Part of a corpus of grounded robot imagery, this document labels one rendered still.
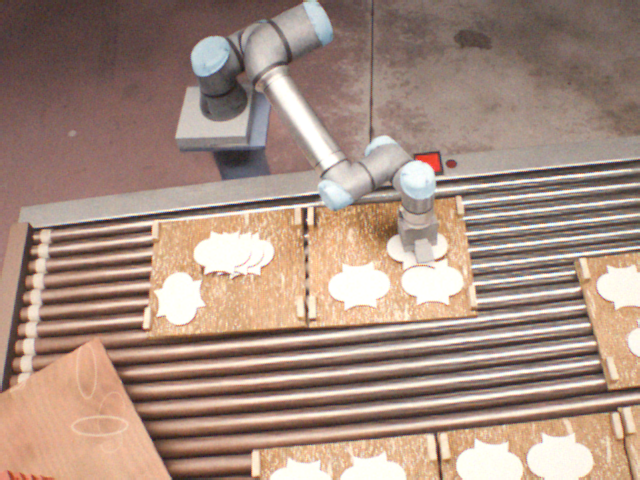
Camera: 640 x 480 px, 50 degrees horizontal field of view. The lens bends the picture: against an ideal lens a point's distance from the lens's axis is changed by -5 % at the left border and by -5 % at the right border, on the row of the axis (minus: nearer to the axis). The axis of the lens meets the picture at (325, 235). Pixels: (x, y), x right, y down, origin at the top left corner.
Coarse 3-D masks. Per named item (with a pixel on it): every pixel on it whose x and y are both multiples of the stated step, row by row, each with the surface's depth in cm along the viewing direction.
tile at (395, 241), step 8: (392, 240) 185; (400, 240) 184; (440, 240) 183; (392, 248) 183; (400, 248) 183; (432, 248) 182; (440, 248) 182; (392, 256) 182; (400, 256) 182; (408, 256) 182; (440, 256) 181; (408, 264) 180; (416, 264) 180; (424, 264) 180; (432, 264) 180
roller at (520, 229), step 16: (496, 224) 189; (512, 224) 188; (528, 224) 187; (544, 224) 187; (560, 224) 187; (576, 224) 186; (592, 224) 186; (608, 224) 186; (624, 224) 187; (480, 240) 188; (304, 256) 190; (64, 272) 194; (80, 272) 193; (96, 272) 193; (112, 272) 192; (128, 272) 192; (144, 272) 192; (32, 288) 194
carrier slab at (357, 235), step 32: (320, 224) 192; (352, 224) 191; (384, 224) 190; (448, 224) 188; (320, 256) 187; (352, 256) 186; (384, 256) 185; (448, 256) 183; (320, 288) 182; (320, 320) 177; (352, 320) 176; (384, 320) 175; (416, 320) 175
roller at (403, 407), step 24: (528, 384) 165; (552, 384) 163; (576, 384) 163; (600, 384) 162; (312, 408) 167; (336, 408) 166; (360, 408) 165; (384, 408) 165; (408, 408) 164; (432, 408) 164; (456, 408) 164; (168, 432) 167; (192, 432) 167; (216, 432) 167
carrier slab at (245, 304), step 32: (192, 224) 196; (224, 224) 195; (256, 224) 194; (288, 224) 193; (160, 256) 191; (192, 256) 190; (288, 256) 188; (160, 288) 186; (224, 288) 184; (256, 288) 183; (288, 288) 182; (160, 320) 181; (192, 320) 180; (224, 320) 179; (256, 320) 178; (288, 320) 178
